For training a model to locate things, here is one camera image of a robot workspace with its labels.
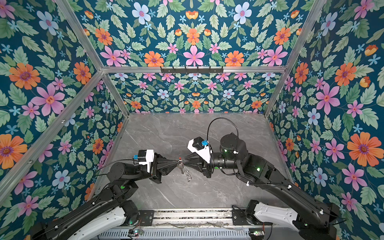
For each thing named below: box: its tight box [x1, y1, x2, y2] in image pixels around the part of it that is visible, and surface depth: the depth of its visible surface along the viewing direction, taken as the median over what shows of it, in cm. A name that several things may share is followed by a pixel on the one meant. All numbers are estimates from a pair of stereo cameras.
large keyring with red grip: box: [177, 157, 192, 182], surface depth 53 cm
